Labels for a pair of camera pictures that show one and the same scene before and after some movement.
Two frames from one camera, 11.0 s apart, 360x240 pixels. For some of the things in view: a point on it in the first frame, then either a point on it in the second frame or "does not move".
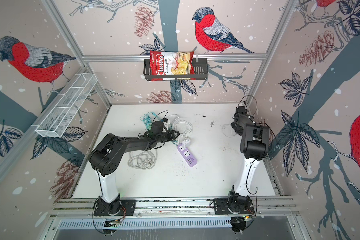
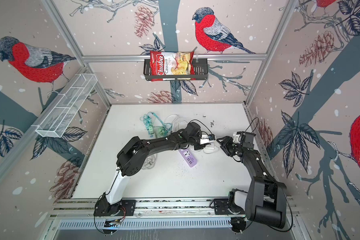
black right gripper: (239, 132) -> (225, 142)
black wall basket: (201, 71) does not move
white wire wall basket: (59, 118) does not move
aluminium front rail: (83, 208) does not move
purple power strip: (188, 156) does not move
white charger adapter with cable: (227, 130) -> (210, 148)
